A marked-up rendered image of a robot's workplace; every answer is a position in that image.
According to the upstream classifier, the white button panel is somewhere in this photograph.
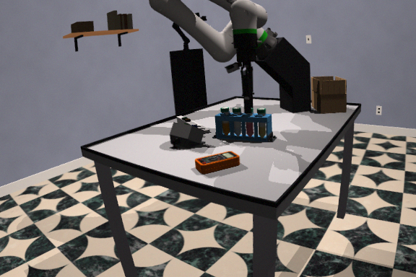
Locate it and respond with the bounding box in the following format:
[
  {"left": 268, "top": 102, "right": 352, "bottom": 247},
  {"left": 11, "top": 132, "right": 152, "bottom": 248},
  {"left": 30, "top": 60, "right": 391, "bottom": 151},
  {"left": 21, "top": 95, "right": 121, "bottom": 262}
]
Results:
[{"left": 170, "top": 122, "right": 206, "bottom": 149}]

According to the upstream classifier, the orange pocket multimeter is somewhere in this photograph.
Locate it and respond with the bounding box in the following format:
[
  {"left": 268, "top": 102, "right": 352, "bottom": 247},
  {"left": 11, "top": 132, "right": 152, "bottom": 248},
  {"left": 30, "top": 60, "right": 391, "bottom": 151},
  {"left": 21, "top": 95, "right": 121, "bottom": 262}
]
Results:
[{"left": 195, "top": 151, "right": 240, "bottom": 174}]

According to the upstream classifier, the blue test tube rack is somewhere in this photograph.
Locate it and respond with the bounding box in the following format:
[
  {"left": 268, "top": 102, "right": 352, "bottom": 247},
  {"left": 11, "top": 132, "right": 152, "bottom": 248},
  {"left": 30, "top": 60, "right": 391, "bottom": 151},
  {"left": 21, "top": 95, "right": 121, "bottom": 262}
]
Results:
[{"left": 215, "top": 111, "right": 272, "bottom": 142}]

